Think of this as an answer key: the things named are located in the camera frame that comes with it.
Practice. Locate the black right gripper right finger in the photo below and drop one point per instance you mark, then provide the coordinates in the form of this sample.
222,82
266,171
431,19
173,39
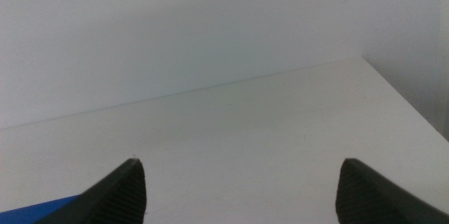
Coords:
365,199

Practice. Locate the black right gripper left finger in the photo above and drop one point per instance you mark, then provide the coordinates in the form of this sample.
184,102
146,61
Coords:
117,199

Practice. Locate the blue rectangular mat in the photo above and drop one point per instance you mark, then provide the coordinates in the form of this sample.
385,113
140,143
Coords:
35,211

